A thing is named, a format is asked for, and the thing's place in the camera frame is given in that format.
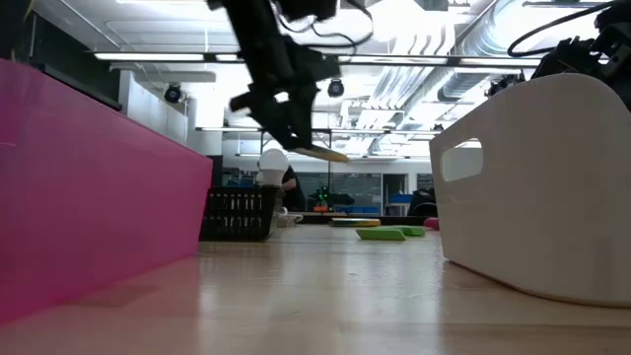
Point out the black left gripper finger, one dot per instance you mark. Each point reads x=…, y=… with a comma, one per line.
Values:
x=276, y=120
x=303, y=118

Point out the yellow crayon box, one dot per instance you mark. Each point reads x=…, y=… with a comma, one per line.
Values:
x=355, y=222
x=325, y=155

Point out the black slotted plastic basket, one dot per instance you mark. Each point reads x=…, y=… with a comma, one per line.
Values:
x=236, y=214

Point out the green eraser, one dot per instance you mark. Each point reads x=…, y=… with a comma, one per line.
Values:
x=379, y=234
x=413, y=230

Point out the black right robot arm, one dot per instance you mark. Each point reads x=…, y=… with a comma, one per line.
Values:
x=567, y=59

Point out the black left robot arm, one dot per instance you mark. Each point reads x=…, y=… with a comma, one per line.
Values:
x=256, y=29

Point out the white light bulb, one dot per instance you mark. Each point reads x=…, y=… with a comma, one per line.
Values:
x=273, y=165

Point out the round black ceiling fixture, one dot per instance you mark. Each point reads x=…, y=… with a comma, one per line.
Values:
x=336, y=88
x=172, y=93

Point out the person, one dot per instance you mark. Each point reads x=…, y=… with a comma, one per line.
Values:
x=295, y=192

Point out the distant black robot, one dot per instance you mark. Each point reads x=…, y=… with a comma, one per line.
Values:
x=330, y=199

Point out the overhead light bar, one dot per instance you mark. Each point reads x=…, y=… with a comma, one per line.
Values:
x=148, y=57

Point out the black office chair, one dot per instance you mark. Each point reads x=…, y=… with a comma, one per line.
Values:
x=421, y=204

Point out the pink plastic bin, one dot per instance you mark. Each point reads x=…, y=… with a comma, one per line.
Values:
x=98, y=197

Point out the white plastic bin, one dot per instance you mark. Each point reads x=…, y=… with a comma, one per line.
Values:
x=532, y=197

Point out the black table frame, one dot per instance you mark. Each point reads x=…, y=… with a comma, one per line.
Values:
x=394, y=219

